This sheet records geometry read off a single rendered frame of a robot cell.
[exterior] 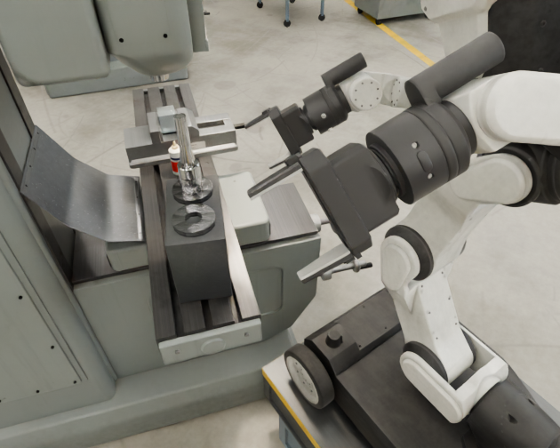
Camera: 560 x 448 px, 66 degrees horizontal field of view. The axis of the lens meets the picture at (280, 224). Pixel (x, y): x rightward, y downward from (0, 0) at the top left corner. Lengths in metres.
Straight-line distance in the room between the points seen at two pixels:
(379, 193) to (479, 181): 0.40
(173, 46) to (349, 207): 0.72
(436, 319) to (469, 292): 1.24
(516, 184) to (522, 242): 2.04
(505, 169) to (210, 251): 0.55
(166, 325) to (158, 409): 0.86
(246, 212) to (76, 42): 0.67
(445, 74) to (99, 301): 1.24
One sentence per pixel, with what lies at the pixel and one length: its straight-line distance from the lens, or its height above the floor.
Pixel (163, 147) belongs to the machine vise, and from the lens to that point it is 1.42.
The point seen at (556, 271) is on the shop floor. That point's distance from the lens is 2.74.
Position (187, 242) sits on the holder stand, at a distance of 0.87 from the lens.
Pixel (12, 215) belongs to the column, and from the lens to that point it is 1.21.
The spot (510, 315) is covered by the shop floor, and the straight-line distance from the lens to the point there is 2.42.
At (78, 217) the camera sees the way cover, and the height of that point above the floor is 0.97.
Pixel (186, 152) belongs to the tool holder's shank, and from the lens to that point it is 0.91.
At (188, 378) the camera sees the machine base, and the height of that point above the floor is 0.20.
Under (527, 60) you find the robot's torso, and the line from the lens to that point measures 0.72.
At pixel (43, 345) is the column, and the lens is 1.53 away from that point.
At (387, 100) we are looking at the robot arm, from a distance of 1.04.
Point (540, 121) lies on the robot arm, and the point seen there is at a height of 1.55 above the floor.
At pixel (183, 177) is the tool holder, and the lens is 0.94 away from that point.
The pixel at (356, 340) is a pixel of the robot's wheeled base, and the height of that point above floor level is 0.59.
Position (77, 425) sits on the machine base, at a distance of 1.86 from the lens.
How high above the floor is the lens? 1.76
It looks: 43 degrees down
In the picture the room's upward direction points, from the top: straight up
